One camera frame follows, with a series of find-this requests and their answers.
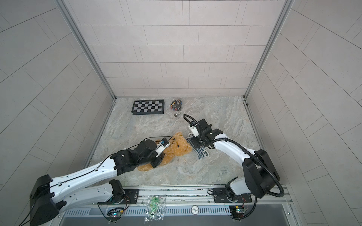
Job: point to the clear bag green parts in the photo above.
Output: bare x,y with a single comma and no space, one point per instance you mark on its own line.
155,208

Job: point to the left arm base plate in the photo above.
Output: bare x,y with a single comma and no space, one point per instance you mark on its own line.
130,197

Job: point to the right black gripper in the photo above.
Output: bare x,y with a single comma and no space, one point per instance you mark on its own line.
200,140

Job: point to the left green circuit board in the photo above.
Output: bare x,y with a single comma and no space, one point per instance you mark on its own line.
115,214

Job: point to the aluminium mounting rail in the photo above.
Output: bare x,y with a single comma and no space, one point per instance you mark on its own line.
269,211

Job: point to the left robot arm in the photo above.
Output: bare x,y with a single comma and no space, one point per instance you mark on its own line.
97,183

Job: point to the right circuit board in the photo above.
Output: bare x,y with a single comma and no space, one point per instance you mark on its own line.
237,212

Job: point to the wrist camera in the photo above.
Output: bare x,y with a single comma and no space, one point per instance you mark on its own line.
164,143
193,131

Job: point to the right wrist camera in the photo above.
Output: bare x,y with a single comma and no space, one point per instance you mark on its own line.
193,131

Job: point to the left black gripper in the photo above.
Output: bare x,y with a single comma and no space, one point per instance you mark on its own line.
158,160

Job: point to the brown teddy bear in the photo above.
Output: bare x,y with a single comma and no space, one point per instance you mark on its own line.
178,147

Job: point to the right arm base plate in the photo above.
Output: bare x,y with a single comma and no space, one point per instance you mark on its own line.
222,195

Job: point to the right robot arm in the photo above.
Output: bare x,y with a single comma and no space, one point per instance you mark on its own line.
259,174

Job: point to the black white checkerboard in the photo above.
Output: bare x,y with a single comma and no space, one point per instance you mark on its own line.
148,107

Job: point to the bag of colourful small parts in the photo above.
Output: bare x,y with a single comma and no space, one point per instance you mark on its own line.
176,105

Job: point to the round white sticker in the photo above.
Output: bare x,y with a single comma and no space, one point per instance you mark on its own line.
195,210

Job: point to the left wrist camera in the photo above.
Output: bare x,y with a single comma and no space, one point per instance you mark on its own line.
164,143

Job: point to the striped knit bear sweater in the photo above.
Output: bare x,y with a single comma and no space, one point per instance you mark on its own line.
201,151

